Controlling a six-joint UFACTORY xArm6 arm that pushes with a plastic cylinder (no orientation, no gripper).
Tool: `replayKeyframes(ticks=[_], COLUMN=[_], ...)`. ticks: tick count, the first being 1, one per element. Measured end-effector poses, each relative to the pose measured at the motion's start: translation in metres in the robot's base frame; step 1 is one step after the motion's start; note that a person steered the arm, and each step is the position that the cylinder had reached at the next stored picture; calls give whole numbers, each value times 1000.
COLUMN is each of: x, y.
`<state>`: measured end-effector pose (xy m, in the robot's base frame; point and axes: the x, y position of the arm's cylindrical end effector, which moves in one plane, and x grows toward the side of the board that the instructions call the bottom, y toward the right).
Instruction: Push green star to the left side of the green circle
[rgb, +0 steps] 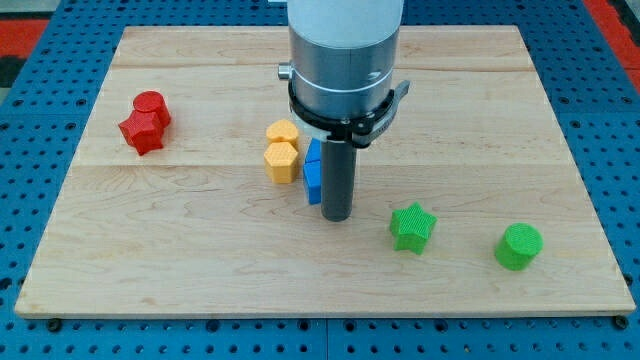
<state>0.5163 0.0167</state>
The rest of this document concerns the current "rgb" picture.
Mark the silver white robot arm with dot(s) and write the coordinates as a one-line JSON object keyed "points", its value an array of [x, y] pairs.
{"points": [[342, 56]]}

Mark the green star block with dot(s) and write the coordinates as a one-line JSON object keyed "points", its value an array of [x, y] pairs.
{"points": [[411, 228]]}

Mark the red star block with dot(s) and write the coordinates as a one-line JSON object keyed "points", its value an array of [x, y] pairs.
{"points": [[143, 131]]}

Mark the red circle block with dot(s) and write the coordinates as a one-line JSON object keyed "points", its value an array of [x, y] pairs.
{"points": [[153, 102]]}

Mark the green circle block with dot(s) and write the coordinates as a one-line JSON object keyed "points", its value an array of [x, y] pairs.
{"points": [[519, 245]]}

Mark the blue block front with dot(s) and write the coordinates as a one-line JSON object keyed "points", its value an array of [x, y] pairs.
{"points": [[312, 181]]}

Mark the blue block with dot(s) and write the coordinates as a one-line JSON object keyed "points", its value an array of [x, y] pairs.
{"points": [[312, 181], [313, 153]]}

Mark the blue block rear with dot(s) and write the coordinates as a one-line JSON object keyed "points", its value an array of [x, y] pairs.
{"points": [[313, 153]]}

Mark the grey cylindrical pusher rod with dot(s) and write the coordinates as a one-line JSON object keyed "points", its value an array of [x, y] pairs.
{"points": [[338, 163]]}

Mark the yellow hexagon block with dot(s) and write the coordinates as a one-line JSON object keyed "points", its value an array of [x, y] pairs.
{"points": [[281, 161]]}

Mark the wooden board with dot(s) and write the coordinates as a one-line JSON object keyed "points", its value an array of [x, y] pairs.
{"points": [[197, 230]]}

